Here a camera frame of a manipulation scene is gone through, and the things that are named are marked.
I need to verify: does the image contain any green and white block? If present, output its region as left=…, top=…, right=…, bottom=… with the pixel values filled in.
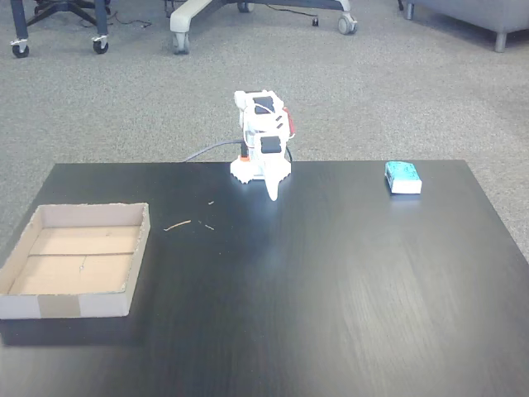
left=384, top=160, right=423, bottom=195

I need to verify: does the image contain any shallow cardboard box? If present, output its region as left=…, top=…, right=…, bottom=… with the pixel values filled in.
left=0, top=202, right=151, bottom=320

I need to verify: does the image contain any white wheeled chair base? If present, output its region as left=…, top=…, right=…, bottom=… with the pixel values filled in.
left=169, top=0, right=359, bottom=55

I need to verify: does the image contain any black office chair base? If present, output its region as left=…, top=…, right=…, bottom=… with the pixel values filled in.
left=27, top=0, right=112, bottom=26

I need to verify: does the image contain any gray sofa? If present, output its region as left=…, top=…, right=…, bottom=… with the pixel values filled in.
left=403, top=0, right=529, bottom=54

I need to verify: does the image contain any red arm wire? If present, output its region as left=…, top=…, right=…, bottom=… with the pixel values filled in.
left=283, top=107, right=298, bottom=138

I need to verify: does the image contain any gray robot power cable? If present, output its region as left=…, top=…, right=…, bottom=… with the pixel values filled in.
left=183, top=140, right=245, bottom=163

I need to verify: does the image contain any black floor cable with plug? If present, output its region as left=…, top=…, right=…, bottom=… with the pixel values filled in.
left=264, top=2, right=321, bottom=28

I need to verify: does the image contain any dark rolling table frame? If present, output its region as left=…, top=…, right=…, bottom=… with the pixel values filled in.
left=8, top=0, right=111, bottom=59

